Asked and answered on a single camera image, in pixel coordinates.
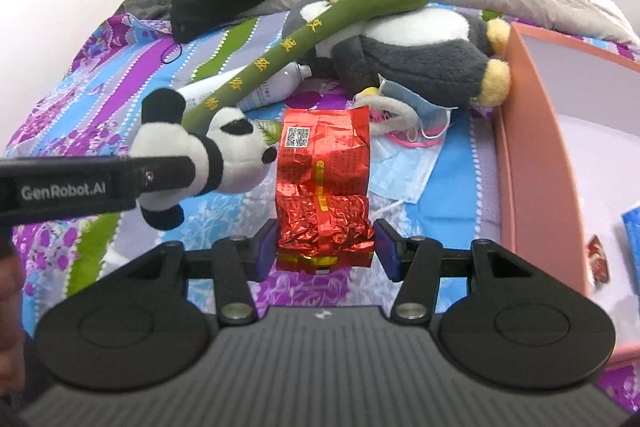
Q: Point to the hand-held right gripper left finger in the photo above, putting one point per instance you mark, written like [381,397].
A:
[267,252]

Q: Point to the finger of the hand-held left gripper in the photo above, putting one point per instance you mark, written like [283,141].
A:
[165,177]

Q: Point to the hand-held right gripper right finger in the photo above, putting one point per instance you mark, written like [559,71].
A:
[386,252]

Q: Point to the small panda plush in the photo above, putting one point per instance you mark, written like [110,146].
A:
[235,152]

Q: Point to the red foil packet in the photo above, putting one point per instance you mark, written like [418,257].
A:
[320,177]

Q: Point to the orange cardboard box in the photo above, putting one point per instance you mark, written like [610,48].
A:
[535,157]

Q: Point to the small brown snack packet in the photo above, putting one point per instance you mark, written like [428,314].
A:
[597,259]

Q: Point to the blue red snack bag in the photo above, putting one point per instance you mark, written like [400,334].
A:
[632,227]

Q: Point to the blue face mask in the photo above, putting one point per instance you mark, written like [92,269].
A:
[430,112]
[400,172]

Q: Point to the floral striped bedsheet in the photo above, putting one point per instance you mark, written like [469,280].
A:
[75,107]

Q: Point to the pink elastic band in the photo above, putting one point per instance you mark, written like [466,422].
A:
[407,141]

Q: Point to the white spray can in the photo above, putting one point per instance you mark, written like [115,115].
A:
[280,84]

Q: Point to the dark grey blanket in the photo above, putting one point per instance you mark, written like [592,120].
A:
[145,2]

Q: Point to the grey white penguin plush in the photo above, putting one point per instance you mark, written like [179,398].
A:
[410,52]

